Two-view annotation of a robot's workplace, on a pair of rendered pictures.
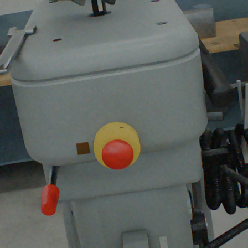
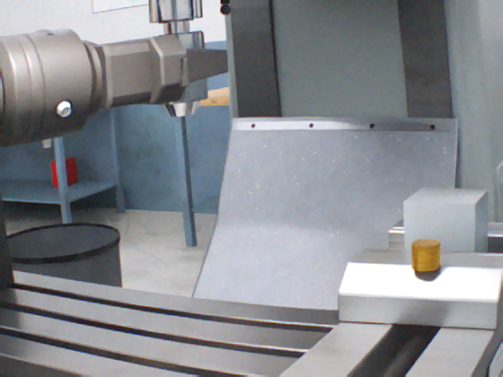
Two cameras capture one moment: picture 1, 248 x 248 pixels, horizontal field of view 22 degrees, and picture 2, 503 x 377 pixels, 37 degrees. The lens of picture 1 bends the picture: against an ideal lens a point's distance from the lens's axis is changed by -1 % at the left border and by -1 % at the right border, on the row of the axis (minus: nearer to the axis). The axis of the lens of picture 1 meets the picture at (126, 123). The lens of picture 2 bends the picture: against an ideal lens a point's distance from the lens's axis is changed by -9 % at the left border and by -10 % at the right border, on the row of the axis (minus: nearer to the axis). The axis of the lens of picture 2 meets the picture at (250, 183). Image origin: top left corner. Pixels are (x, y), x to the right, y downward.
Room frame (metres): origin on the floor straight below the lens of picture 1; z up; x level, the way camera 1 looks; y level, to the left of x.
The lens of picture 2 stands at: (0.40, -0.36, 1.27)
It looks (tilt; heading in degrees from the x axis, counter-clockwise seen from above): 11 degrees down; 28
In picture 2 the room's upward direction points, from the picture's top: 5 degrees counter-clockwise
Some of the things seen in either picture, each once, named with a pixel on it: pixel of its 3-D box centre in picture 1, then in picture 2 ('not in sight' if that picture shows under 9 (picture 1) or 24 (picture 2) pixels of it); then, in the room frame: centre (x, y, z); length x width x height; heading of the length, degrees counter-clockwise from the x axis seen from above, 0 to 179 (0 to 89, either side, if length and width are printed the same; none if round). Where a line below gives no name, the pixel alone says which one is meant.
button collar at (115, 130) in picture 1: (117, 145); not in sight; (0.77, 0.02, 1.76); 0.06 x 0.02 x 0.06; 89
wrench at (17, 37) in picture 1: (13, 47); not in sight; (0.84, 0.13, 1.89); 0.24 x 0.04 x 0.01; 179
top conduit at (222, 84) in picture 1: (195, 54); not in sight; (1.03, -0.13, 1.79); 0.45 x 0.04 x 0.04; 179
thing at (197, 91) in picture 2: not in sight; (179, 72); (1.00, 0.01, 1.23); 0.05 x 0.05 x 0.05
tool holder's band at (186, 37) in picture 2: not in sight; (177, 38); (1.00, 0.01, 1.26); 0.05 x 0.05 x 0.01
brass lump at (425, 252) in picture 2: not in sight; (426, 254); (0.92, -0.22, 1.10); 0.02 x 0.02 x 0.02
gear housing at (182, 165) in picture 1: (119, 127); not in sight; (1.04, 0.01, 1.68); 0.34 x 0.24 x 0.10; 179
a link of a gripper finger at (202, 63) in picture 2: not in sight; (198, 64); (0.98, -0.01, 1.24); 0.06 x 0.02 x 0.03; 156
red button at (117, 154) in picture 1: (117, 153); not in sight; (0.74, 0.02, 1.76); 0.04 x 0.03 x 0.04; 89
